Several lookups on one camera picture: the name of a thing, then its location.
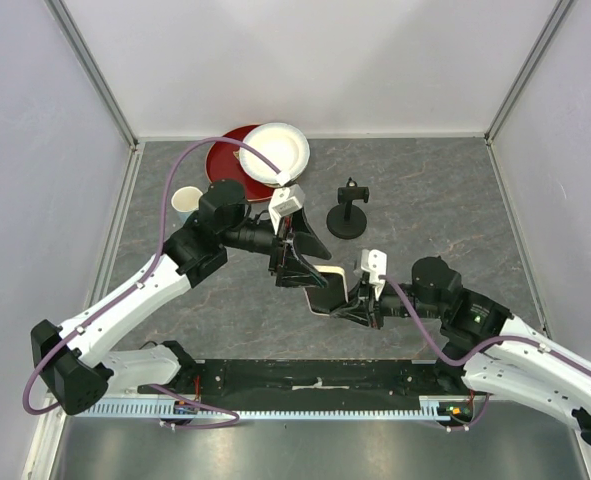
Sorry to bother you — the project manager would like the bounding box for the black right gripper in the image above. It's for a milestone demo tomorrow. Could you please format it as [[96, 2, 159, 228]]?
[[329, 276, 445, 330]]

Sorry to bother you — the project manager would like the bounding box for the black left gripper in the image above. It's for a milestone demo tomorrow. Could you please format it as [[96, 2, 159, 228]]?
[[222, 207, 332, 288]]

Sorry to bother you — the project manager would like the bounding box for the pink smartphone black screen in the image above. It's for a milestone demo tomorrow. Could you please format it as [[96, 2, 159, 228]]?
[[305, 265, 348, 316]]

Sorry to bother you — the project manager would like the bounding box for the black phone stand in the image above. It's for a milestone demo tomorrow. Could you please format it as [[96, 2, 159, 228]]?
[[326, 177, 370, 240]]

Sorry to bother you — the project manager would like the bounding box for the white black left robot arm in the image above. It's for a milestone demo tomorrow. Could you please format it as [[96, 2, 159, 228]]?
[[31, 180, 331, 415]]

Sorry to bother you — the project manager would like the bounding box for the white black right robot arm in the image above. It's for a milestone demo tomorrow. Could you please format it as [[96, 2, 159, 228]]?
[[321, 250, 591, 446]]

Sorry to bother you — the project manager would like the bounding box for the white paper plate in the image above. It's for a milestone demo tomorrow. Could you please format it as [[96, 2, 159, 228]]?
[[238, 122, 310, 186]]

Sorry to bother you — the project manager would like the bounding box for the patterned plate under white plate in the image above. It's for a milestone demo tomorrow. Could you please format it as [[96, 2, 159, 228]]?
[[234, 149, 310, 188]]

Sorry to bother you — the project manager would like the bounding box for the red round tray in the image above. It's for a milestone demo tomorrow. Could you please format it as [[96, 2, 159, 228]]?
[[205, 136, 300, 203]]

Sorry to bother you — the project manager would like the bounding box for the blue white paper cup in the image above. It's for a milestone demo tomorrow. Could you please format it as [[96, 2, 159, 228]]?
[[171, 186, 203, 224]]

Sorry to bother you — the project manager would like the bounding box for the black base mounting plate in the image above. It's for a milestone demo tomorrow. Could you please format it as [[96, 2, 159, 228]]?
[[164, 359, 471, 400]]

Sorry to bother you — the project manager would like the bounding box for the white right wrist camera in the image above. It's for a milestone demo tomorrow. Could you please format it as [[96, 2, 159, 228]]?
[[355, 249, 388, 300]]

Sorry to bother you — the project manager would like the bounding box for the aluminium front rail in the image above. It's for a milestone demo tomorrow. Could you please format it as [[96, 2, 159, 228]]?
[[44, 357, 591, 401]]

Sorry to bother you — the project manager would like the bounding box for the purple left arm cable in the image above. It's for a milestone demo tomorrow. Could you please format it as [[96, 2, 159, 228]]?
[[22, 139, 241, 432]]

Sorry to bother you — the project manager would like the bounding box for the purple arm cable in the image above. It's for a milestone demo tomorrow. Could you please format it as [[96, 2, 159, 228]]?
[[378, 273, 591, 434], [22, 139, 241, 432]]

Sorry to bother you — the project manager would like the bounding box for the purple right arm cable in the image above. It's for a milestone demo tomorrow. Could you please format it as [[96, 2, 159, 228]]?
[[378, 273, 591, 434]]

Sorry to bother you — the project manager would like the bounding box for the light blue cable duct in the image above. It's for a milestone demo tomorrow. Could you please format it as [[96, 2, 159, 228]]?
[[79, 395, 471, 421]]

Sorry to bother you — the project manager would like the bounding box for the aluminium frame post left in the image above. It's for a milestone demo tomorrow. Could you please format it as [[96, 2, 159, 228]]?
[[44, 0, 139, 149]]

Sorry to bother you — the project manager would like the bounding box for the aluminium frame post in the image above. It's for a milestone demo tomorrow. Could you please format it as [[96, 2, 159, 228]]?
[[44, 0, 139, 149], [484, 0, 575, 146]]

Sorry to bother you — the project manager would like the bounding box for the aluminium frame post right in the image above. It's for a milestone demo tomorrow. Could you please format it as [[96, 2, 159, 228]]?
[[484, 0, 575, 146]]

